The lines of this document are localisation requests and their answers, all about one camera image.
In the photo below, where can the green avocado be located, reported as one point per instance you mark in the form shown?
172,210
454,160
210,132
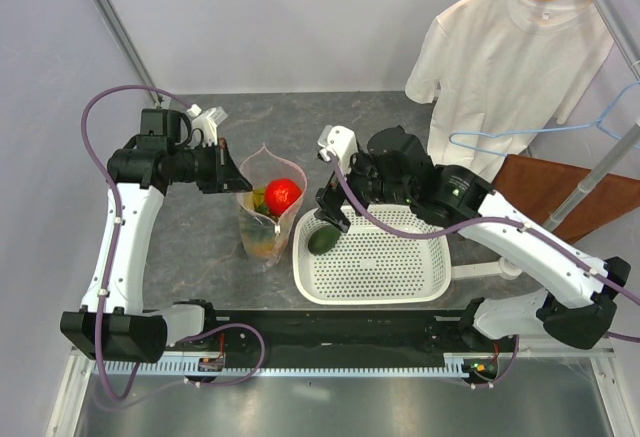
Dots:
323,240

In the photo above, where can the blue clothes hanger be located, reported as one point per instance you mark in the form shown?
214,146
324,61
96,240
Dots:
598,124

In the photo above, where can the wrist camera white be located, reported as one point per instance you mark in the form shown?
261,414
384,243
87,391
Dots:
340,142
204,125

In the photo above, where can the red orange peach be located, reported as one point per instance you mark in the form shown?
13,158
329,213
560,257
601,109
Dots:
280,195

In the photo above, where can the silver clothes rack pole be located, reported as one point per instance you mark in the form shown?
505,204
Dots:
629,140

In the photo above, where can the white t-shirt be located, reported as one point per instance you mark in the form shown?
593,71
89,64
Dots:
498,71

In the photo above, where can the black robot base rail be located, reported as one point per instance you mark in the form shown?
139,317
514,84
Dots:
341,339

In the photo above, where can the brown cloth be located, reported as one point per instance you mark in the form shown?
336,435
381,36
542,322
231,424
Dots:
537,187

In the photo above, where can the clear zip top bag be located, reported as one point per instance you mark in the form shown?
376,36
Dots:
260,169

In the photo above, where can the orange toy pineapple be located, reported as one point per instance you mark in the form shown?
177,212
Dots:
260,231

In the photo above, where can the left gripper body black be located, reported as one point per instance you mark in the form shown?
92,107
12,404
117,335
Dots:
206,169

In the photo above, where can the aluminium frame post left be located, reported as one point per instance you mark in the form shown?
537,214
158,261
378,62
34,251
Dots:
124,41

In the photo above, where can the white perforated plastic basket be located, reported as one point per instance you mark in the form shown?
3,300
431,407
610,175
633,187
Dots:
369,266

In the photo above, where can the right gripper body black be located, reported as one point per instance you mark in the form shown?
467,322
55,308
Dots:
361,181

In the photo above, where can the white cable duct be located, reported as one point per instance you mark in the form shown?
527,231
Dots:
192,366

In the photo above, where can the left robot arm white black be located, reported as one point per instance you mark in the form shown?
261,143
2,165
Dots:
171,147

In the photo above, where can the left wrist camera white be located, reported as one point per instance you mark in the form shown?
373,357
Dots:
204,125

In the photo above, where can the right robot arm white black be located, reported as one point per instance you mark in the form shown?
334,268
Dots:
394,184

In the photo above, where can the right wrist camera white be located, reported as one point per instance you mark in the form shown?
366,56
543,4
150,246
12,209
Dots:
340,142

